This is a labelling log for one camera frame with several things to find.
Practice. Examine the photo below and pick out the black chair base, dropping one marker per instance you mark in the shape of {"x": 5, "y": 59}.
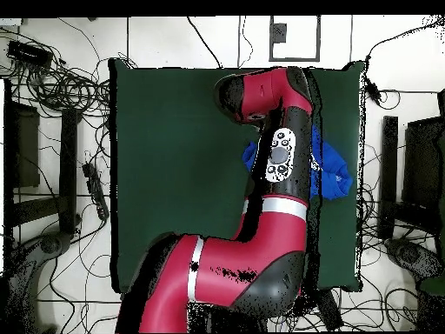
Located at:
{"x": 406, "y": 254}
{"x": 48, "y": 245}

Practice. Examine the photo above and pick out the grey square frame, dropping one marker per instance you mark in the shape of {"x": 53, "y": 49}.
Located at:
{"x": 271, "y": 38}

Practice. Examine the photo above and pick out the black wooden furniture frame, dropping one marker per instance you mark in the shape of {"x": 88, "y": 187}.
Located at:
{"x": 388, "y": 174}
{"x": 67, "y": 156}

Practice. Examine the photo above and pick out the black power strip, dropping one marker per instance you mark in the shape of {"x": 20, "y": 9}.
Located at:
{"x": 95, "y": 189}
{"x": 330, "y": 309}

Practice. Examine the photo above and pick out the blue printed t-shirt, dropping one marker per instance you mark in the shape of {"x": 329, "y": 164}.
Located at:
{"x": 333, "y": 174}

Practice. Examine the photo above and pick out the black power adapter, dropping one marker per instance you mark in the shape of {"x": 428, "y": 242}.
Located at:
{"x": 372, "y": 91}

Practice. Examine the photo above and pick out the dark green table cloth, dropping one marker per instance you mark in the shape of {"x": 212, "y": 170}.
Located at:
{"x": 174, "y": 156}

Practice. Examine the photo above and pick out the black electronics box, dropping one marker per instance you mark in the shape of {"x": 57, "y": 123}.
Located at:
{"x": 29, "y": 54}

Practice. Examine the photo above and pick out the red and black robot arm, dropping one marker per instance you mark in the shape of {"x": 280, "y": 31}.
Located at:
{"x": 243, "y": 261}

